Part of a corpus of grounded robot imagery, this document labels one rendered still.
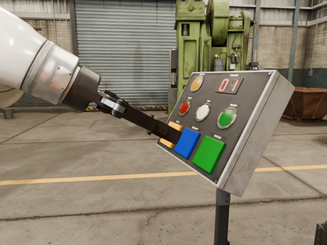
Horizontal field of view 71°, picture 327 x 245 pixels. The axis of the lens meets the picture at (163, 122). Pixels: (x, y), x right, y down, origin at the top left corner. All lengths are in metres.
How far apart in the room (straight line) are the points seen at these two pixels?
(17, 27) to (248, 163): 0.48
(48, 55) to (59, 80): 0.04
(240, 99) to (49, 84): 0.40
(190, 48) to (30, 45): 4.77
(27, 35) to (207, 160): 0.41
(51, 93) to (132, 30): 7.79
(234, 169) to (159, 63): 7.63
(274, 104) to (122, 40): 7.68
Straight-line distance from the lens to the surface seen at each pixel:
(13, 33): 0.38
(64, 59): 0.39
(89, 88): 0.39
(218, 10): 5.18
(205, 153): 0.55
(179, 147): 0.64
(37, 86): 0.39
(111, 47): 8.10
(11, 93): 0.51
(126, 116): 0.39
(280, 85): 0.56
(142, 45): 8.08
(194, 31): 5.09
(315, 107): 6.93
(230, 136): 0.53
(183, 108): 0.72
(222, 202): 0.76
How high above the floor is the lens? 1.19
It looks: 11 degrees down
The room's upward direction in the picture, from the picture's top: straight up
